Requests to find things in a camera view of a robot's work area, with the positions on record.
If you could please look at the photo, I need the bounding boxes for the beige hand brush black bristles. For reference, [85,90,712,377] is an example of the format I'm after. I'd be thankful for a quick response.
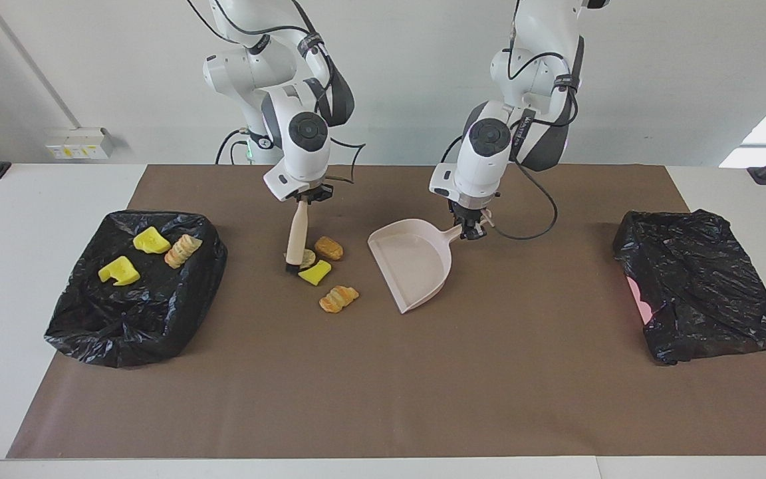
[285,200,311,275]

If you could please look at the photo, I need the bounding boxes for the beige plastic dustpan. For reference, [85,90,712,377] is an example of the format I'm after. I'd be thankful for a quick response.
[367,212,493,314]

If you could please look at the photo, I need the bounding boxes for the small yellow sponge wedge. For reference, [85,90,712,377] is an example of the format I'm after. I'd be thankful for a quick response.
[297,259,332,287]

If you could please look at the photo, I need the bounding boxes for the pale layered bread chunk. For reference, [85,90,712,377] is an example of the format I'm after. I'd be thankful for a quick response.
[164,234,203,270]

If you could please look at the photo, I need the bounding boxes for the yellow sponge piece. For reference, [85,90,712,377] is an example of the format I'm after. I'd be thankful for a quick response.
[133,226,172,254]
[98,255,141,287]

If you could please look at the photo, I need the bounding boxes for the pink bin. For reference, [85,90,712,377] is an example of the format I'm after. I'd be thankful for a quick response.
[626,276,654,327]

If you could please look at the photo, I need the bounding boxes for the black bag lined bin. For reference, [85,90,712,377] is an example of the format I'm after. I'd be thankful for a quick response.
[44,208,228,369]

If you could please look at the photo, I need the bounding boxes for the black trash bag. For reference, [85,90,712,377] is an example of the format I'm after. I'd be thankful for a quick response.
[613,209,766,365]

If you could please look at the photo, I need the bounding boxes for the brown bread roll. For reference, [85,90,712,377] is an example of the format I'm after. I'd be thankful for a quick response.
[313,236,344,261]

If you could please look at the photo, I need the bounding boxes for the orange striped pastry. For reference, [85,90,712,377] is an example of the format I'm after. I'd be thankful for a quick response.
[319,285,360,314]

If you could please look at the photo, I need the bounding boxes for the brown table mat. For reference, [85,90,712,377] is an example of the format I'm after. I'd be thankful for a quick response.
[6,164,766,460]

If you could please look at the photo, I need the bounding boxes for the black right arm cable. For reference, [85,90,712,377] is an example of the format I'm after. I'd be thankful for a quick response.
[187,0,367,184]

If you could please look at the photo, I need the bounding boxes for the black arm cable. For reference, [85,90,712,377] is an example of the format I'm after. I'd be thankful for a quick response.
[440,40,580,241]
[187,0,367,184]

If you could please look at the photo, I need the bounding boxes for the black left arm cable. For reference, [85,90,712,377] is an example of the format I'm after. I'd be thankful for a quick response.
[440,40,580,241]

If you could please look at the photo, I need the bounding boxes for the black right base cables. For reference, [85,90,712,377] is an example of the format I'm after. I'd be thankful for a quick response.
[215,130,271,166]

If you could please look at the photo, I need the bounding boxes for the white wall power strip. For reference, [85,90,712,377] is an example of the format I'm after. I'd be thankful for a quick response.
[46,128,114,160]

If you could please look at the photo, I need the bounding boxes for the white wall cable duct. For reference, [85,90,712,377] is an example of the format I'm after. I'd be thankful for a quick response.
[0,0,81,130]

